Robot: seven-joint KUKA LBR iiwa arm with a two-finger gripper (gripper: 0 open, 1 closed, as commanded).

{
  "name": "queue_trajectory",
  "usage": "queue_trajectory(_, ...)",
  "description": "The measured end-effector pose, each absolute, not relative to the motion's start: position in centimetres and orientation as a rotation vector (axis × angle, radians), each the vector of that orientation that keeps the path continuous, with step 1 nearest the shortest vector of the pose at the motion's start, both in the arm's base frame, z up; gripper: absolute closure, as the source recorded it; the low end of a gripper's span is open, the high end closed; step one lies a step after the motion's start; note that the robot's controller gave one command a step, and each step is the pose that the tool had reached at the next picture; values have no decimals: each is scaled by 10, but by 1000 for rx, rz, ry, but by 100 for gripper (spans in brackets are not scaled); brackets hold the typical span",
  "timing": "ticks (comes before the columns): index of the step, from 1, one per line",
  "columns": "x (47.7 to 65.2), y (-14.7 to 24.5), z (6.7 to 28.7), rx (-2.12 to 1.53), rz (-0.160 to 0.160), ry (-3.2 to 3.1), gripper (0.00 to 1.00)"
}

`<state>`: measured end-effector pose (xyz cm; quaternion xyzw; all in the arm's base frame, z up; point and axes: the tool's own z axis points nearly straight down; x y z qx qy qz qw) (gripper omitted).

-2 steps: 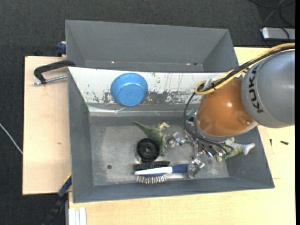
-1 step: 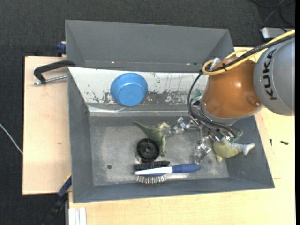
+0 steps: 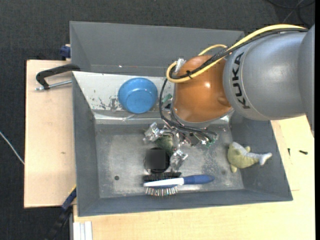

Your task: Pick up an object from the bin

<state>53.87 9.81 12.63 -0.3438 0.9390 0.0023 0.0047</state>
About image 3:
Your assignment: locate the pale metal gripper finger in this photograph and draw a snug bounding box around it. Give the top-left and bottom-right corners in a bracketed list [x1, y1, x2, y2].
[169, 148, 189, 172]
[142, 122, 166, 145]

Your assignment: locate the dark green plush toy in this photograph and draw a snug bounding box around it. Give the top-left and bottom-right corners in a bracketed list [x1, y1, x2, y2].
[154, 135, 176, 156]

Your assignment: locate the blue and white brush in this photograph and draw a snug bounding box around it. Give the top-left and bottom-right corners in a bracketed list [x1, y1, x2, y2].
[142, 171, 216, 197]

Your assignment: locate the black round object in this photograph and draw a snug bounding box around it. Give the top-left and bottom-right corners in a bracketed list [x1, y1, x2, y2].
[142, 147, 174, 175]

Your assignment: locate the blue bowl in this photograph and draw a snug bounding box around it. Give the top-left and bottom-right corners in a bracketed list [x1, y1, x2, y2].
[117, 77, 159, 115]

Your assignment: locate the grey metal bin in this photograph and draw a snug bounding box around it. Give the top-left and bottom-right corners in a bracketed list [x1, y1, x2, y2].
[69, 20, 294, 217]

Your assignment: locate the yellow-green and grey plush toy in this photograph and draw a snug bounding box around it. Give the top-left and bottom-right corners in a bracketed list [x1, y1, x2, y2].
[226, 141, 273, 174]

